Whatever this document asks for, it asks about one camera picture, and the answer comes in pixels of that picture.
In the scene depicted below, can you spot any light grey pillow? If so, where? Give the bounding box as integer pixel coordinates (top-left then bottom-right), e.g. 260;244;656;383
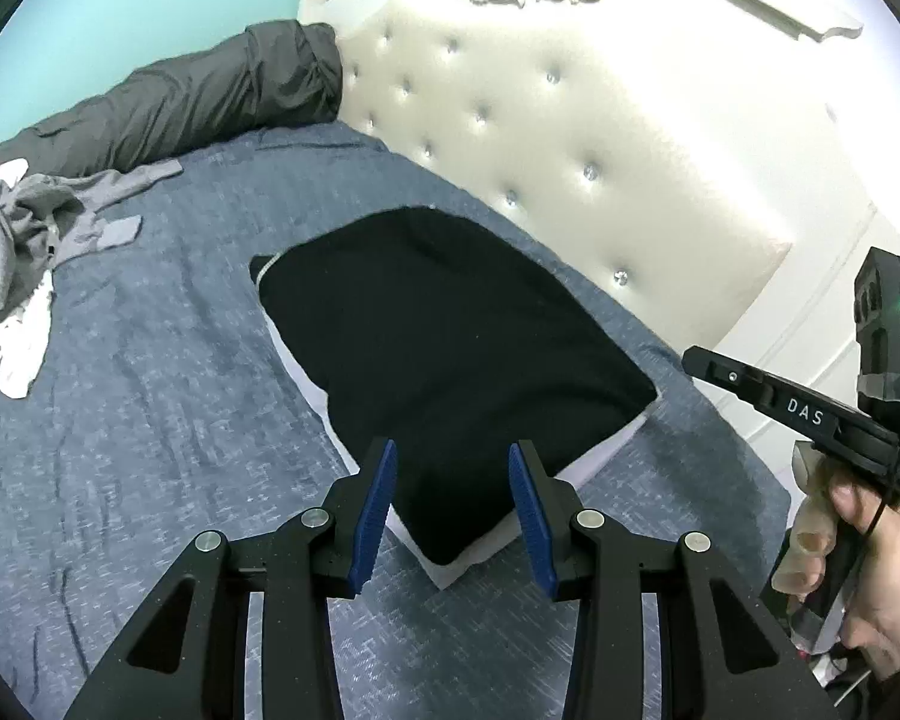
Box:
259;255;665;592

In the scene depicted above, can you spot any dark grey rolled duvet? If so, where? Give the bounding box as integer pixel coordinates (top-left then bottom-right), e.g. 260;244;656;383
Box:
0;21;344;179

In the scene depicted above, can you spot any person's right hand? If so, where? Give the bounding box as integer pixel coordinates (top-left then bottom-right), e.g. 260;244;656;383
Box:
771;481;900;687

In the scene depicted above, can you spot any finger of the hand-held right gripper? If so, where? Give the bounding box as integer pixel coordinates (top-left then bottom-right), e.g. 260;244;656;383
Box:
682;345;766;407

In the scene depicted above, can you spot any grey long-sleeve garment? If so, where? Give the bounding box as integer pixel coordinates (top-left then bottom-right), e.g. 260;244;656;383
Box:
0;159;185;361

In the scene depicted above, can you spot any white garment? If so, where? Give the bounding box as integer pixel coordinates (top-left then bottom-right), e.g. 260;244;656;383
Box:
0;157;57;400

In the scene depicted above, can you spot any black long-sleeve sweater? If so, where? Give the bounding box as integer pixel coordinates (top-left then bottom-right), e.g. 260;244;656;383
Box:
249;206;659;567

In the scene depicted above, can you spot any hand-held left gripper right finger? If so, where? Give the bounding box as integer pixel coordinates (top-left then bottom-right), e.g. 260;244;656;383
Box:
508;442;833;720

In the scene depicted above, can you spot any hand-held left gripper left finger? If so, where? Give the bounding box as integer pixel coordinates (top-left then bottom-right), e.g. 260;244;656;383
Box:
64;439;398;720

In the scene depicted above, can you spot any cream tufted headboard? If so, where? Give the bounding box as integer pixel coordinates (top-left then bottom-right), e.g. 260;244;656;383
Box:
296;0;900;451

